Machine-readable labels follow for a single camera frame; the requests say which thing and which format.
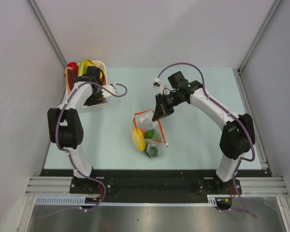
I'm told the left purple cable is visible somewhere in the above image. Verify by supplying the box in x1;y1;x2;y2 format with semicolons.
37;81;128;218

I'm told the right aluminium post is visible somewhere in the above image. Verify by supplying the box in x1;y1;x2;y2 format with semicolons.
237;0;283;74

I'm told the aluminium front rail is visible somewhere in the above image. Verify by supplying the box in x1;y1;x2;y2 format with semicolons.
26;176;289;197

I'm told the green white leek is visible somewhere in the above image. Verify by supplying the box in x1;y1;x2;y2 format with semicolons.
77;59;88;77

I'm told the yellow bell pepper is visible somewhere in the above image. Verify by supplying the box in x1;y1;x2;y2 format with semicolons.
131;127;146;151

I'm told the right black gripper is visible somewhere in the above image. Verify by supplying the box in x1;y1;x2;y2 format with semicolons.
153;90;185;122

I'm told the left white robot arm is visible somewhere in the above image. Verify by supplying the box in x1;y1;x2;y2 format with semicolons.
47;66;105;193

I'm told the left aluminium post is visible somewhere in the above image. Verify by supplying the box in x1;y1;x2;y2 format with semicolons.
26;0;67;69

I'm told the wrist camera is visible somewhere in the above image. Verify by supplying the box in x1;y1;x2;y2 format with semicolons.
153;78;169;95
102;85;117;98

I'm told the clear orange zip bag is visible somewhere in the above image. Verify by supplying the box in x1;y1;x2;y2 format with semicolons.
131;110;168;159

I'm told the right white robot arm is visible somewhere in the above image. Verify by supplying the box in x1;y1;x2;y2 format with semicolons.
152;72;255;194

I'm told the green bell pepper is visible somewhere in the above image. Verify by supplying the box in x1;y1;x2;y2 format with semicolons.
144;144;159;158

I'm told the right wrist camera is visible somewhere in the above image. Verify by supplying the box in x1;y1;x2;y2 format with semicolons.
153;78;169;95

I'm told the orange sliced papaya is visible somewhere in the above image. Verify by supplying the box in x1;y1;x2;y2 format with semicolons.
65;67;76;93

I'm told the white plastic basket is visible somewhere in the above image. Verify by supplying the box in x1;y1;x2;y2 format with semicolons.
66;60;108;112

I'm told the purple cable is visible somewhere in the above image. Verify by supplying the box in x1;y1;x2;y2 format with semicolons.
157;62;257;218
37;81;128;218

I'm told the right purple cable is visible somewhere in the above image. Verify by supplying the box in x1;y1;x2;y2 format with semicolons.
157;62;257;218

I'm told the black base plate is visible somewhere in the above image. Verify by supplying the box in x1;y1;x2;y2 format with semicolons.
40;169;272;203

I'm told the red bell pepper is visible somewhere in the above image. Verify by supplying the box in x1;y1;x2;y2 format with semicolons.
67;62;78;71

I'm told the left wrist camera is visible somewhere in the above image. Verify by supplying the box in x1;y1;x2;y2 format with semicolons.
102;85;117;98

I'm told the white cable duct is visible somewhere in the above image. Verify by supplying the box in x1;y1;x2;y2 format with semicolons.
35;196;217;207

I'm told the aluminium post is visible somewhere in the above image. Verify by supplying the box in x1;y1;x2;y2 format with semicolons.
26;0;67;69
237;0;283;74

